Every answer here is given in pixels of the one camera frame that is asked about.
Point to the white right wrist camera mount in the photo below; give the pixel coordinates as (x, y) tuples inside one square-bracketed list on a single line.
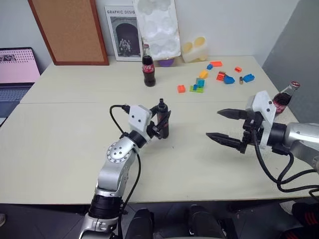
[(263, 104)]

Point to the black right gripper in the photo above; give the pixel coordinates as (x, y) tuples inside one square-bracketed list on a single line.
[(252, 129)]

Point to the flat orange toy block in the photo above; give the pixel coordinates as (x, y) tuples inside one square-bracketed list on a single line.
[(216, 63)]

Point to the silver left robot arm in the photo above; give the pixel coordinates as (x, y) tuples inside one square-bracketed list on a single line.
[(113, 171)]

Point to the small orange toy block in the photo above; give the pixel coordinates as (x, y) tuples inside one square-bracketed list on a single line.
[(238, 69)]

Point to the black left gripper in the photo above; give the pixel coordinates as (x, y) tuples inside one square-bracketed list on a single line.
[(154, 130)]

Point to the brown framed cork board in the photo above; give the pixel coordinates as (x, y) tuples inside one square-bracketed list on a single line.
[(69, 32)]

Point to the orange square toy block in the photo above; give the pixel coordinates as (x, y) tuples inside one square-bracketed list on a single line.
[(181, 89)]

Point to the small dark metal bit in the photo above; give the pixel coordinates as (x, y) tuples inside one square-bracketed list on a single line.
[(241, 80)]

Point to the graphic design book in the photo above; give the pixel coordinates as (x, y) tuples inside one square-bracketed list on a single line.
[(125, 35)]

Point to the black red striped object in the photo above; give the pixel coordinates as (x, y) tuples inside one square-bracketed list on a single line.
[(306, 214)]

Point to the red-orange toy block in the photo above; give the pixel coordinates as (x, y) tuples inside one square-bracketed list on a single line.
[(220, 76)]

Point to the cyan toy block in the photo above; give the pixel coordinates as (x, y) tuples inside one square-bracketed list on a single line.
[(201, 82)]

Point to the upright glass cola bottle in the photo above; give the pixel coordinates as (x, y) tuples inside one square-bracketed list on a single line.
[(149, 72)]

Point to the tilted glass cola bottle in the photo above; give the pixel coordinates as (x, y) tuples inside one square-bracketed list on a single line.
[(281, 99)]

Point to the blue studded toy block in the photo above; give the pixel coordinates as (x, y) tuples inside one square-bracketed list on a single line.
[(248, 78)]

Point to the cream foam block with holes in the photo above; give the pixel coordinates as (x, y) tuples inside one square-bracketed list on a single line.
[(195, 51)]

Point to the dark rounded shape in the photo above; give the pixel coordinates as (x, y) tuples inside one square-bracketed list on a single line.
[(139, 224), (203, 221)]

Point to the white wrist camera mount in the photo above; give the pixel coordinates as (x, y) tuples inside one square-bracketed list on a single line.
[(263, 104), (139, 117)]

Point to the white foam packing tray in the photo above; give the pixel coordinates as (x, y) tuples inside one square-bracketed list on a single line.
[(159, 27)]

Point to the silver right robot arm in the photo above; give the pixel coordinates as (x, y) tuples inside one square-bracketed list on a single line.
[(296, 135)]

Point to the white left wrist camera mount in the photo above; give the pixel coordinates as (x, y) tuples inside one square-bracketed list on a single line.
[(139, 117)]

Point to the laptop with pink screen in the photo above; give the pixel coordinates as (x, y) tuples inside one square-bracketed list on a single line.
[(15, 69)]

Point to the purple bowl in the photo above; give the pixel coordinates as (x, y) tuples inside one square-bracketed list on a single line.
[(166, 62)]

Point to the blue rounded toy block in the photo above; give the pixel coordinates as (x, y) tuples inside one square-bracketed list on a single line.
[(229, 80)]

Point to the blue block on green plate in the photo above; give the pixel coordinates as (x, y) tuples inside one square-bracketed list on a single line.
[(196, 87)]

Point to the yellow toy block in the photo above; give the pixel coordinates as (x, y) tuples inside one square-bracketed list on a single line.
[(203, 74)]

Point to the small blue toy block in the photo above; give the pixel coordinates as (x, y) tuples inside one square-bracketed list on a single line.
[(210, 67)]

